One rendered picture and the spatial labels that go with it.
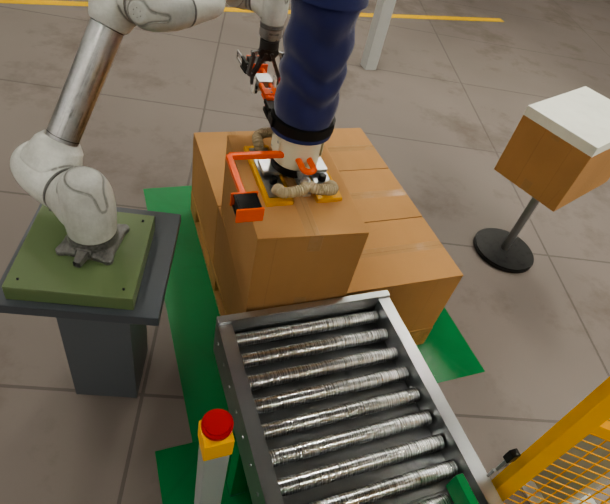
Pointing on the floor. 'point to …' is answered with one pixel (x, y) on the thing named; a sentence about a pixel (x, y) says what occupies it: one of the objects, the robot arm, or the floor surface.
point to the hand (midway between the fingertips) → (263, 86)
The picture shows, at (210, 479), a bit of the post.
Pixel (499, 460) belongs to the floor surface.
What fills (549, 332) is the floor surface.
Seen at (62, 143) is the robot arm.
